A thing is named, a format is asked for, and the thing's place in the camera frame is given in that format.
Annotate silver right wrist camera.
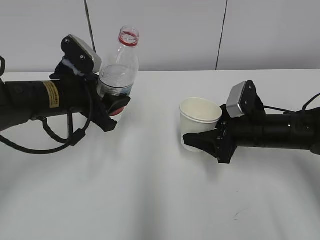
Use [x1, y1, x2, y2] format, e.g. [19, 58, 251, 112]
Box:
[226, 80, 266, 118]

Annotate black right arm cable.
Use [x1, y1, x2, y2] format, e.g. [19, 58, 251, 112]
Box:
[262, 92, 320, 116]

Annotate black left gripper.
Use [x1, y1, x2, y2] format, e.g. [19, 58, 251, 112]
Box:
[49, 61, 131, 132]

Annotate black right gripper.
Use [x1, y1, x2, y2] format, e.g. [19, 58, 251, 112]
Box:
[182, 104, 240, 164]

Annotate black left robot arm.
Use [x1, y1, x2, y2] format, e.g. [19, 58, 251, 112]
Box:
[0, 63, 131, 132]

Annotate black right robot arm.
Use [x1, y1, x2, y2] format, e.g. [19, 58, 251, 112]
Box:
[182, 105, 320, 164]

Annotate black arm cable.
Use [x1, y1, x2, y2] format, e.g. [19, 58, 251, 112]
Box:
[0, 56, 100, 154]
[262, 92, 320, 116]

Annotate clear plastic water bottle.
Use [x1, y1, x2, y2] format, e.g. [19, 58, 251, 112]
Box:
[97, 25, 140, 98]

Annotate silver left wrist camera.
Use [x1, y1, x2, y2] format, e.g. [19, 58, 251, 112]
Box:
[60, 34, 102, 74]

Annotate white paper cup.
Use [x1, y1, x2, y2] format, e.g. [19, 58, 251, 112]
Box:
[179, 97, 222, 152]

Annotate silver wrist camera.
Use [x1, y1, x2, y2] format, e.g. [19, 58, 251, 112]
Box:
[60, 34, 102, 74]
[226, 80, 266, 118]

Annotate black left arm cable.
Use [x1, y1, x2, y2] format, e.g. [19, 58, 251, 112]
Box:
[0, 56, 100, 154]

